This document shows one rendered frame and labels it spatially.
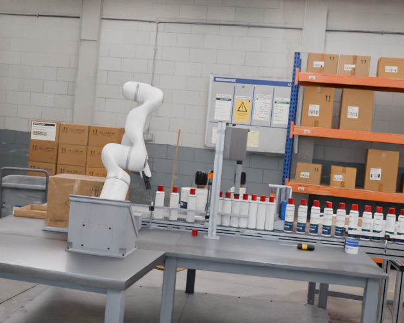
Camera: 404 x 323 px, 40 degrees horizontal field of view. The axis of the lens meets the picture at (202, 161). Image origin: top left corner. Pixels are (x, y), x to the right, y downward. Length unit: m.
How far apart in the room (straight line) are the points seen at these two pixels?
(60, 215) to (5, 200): 2.42
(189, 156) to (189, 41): 1.61
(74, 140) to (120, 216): 4.30
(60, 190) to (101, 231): 0.57
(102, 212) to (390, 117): 5.68
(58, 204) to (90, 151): 3.69
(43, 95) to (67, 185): 5.70
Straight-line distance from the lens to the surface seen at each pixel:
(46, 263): 2.42
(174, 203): 3.34
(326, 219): 3.35
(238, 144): 3.19
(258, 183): 7.72
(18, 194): 5.41
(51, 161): 6.88
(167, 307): 2.85
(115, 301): 2.26
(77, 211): 2.59
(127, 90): 3.00
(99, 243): 2.57
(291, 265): 2.74
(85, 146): 6.74
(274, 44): 7.80
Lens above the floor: 1.43
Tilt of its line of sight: 3 degrees down
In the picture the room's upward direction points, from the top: 5 degrees clockwise
